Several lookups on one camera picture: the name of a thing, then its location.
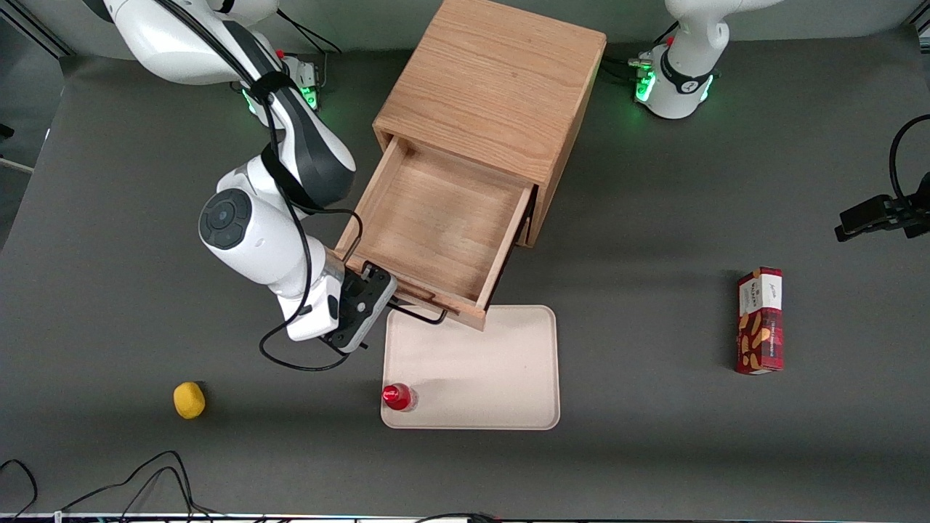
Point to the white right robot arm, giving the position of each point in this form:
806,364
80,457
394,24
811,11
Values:
251,232

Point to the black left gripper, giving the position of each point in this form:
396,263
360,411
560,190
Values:
923,208

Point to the yellow lemon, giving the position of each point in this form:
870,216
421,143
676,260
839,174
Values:
189,400

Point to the red capped small bottle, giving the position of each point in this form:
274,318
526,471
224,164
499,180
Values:
397,396

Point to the beige plastic tray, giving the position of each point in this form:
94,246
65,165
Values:
472,370

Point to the red cookie box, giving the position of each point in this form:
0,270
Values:
761,319

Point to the oak wooden drawer cabinet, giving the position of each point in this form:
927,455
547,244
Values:
494,80

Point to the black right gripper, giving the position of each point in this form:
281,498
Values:
354,289

